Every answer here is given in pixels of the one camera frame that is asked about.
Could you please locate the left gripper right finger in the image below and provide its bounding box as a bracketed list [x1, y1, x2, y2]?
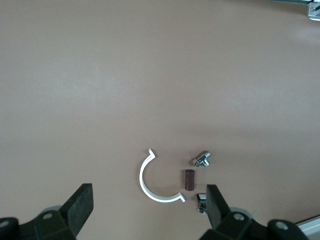
[202, 184, 253, 240]

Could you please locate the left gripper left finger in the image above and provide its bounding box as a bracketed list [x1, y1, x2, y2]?
[32, 183, 94, 240]

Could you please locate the dark brown block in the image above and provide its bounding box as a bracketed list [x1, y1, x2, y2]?
[183, 169, 196, 192]

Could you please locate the chrome metal tee fitting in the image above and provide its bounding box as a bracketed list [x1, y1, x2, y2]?
[191, 150, 212, 168]

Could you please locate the small black push switch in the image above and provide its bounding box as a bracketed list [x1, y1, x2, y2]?
[195, 192, 209, 215]

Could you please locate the white half-ring pipe clamp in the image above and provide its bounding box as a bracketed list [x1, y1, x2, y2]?
[138, 148, 186, 203]

